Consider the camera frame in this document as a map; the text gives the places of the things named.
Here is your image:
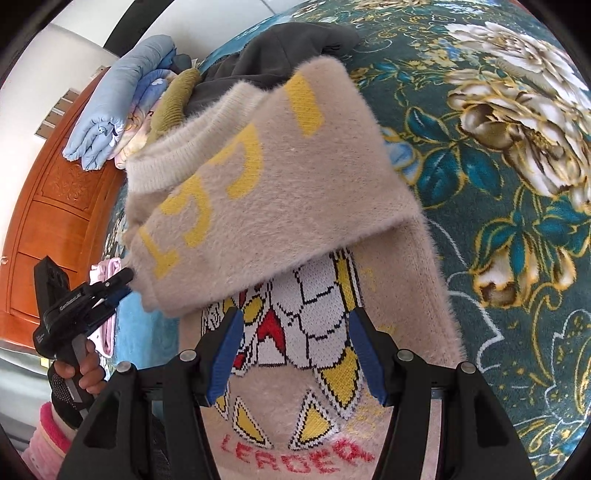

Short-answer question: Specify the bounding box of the olive green knit garment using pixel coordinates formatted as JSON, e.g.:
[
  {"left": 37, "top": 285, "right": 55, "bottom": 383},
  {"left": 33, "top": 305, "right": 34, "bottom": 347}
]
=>
[{"left": 147, "top": 68, "right": 202, "bottom": 144}]

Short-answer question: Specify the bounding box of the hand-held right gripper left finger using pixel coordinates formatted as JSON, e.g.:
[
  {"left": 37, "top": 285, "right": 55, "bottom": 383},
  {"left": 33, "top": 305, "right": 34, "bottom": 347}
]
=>
[{"left": 57, "top": 306, "right": 245, "bottom": 480}]

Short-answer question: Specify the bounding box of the dark grey garment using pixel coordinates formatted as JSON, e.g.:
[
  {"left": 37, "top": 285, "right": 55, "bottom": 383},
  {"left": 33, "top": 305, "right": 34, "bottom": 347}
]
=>
[{"left": 185, "top": 21, "right": 362, "bottom": 116}]

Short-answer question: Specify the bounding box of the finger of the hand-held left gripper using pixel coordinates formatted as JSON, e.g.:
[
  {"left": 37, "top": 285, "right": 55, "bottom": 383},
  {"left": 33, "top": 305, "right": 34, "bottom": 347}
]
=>
[
  {"left": 95, "top": 268, "right": 136, "bottom": 296},
  {"left": 102, "top": 286, "right": 134, "bottom": 311}
]

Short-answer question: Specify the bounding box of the teal floral blanket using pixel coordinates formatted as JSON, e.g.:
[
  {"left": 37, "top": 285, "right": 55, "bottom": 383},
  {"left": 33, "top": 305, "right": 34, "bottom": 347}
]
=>
[{"left": 102, "top": 0, "right": 591, "bottom": 476}]

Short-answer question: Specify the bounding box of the wooden headboard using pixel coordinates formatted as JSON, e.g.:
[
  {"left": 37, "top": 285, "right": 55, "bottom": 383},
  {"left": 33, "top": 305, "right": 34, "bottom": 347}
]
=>
[{"left": 0, "top": 67, "right": 132, "bottom": 330}]

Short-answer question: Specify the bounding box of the pink garment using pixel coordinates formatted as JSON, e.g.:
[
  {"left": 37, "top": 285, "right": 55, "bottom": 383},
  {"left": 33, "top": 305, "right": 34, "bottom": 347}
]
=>
[{"left": 89, "top": 258, "right": 124, "bottom": 360}]

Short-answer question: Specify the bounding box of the person's left hand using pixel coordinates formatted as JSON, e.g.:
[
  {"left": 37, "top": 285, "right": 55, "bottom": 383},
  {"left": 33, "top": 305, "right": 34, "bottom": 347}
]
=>
[{"left": 54, "top": 338, "right": 106, "bottom": 396}]

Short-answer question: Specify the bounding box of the pastel printed folded bedding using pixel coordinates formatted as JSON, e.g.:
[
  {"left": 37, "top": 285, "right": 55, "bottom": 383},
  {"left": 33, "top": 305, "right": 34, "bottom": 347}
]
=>
[{"left": 113, "top": 69, "right": 178, "bottom": 169}]

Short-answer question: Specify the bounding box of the beige fuzzy printed sweater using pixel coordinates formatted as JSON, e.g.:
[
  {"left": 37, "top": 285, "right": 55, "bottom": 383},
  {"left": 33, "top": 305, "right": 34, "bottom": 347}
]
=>
[{"left": 121, "top": 58, "right": 463, "bottom": 480}]

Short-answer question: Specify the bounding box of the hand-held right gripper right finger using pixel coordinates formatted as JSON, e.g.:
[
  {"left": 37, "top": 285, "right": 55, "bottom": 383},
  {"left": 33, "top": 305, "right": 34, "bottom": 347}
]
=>
[{"left": 349, "top": 306, "right": 539, "bottom": 480}]

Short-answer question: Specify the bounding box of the light blue folded quilt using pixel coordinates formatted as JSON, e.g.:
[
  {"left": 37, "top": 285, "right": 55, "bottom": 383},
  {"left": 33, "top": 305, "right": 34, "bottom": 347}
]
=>
[{"left": 62, "top": 36, "right": 175, "bottom": 171}]

